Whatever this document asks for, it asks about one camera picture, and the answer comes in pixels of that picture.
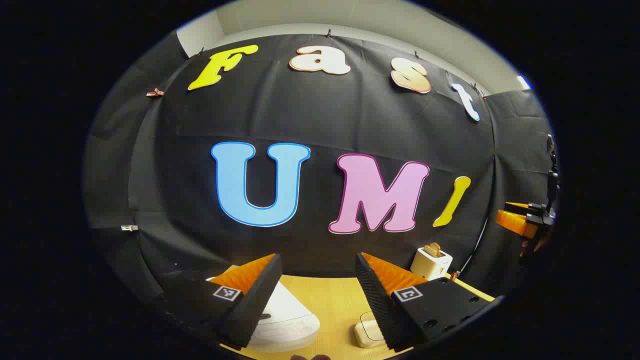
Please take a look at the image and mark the white toaster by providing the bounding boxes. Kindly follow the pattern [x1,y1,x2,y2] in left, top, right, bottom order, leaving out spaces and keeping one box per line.
[411,245,453,281]

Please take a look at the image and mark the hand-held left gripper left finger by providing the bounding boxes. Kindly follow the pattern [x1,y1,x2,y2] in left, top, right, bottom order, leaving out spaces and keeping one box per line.
[150,253,282,350]

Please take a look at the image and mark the black backdrop cloth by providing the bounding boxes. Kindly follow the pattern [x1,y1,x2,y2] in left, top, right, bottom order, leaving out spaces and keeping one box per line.
[84,32,558,346]

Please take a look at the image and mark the white rice cooker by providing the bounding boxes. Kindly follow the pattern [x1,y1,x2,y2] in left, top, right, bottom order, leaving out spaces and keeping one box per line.
[206,276,321,354]

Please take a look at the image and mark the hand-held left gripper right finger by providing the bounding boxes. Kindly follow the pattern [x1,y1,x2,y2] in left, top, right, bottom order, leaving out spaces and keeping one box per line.
[355,252,496,352]

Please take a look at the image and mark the white wall cable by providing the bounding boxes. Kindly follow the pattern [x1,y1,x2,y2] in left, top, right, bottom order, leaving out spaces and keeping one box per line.
[456,216,490,276]

